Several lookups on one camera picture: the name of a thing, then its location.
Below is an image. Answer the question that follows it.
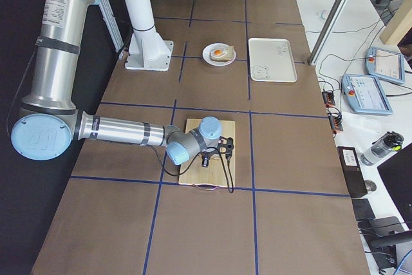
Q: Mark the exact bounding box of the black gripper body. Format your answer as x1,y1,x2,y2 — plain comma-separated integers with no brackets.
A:
202,147,218,159

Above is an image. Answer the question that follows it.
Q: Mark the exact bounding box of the white round plate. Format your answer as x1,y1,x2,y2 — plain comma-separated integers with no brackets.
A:
202,43,236,66

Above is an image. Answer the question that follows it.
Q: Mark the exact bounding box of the bread slice with fried egg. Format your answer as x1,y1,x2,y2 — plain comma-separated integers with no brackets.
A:
210,46,235,62

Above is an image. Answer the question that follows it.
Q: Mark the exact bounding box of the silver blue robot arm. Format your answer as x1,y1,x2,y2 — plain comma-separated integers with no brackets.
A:
11,0,222,165

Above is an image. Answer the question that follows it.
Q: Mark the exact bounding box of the wooden cutting board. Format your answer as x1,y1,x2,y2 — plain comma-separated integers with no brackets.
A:
178,119,236,189

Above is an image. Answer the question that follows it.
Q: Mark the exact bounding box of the cream plastic tray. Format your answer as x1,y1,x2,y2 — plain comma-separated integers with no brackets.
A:
248,38,297,83

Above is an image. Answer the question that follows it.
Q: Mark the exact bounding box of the white pillar with base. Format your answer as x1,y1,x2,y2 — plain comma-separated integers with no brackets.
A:
125,0,174,71

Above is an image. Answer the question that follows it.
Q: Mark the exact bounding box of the orange black connector lower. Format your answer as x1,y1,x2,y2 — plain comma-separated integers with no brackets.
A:
328,111,343,134

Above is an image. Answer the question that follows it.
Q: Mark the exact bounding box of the orange black connector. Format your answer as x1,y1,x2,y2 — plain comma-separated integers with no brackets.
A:
322,91,335,108
328,111,343,134

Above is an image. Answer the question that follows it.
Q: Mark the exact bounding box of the orange black connector upper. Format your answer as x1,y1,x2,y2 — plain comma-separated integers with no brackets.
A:
322,91,335,108

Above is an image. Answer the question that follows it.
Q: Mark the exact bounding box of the black rectangular box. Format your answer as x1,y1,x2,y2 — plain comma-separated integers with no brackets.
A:
337,146,368,198

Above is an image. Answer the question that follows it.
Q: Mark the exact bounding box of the near blue teach pendant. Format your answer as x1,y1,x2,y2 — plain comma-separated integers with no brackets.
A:
341,74,393,115

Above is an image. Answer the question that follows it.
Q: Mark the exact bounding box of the blue teach pendant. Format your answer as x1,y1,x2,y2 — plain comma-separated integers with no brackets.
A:
365,46,405,85
341,74,393,115

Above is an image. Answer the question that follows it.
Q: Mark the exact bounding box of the clear water bottle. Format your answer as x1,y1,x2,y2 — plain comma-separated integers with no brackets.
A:
360,131,404,166

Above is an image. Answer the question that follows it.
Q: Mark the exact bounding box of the black monitor corner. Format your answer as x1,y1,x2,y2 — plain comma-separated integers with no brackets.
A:
378,149,411,227

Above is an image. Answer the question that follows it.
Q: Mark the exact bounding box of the far blue teach pendant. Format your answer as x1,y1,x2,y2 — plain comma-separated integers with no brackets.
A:
365,46,405,85

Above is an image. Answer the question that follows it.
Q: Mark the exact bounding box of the wooden block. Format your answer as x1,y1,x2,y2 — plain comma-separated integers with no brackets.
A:
380,2,411,45

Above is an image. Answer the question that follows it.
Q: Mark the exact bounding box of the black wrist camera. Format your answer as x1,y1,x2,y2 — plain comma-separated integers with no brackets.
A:
218,137,234,154

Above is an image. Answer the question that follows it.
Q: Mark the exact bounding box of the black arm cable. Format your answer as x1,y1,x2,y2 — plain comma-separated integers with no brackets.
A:
151,144,235,194

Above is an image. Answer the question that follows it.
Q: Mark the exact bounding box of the aluminium frame post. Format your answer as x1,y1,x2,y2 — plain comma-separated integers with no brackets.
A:
308,0,348,66

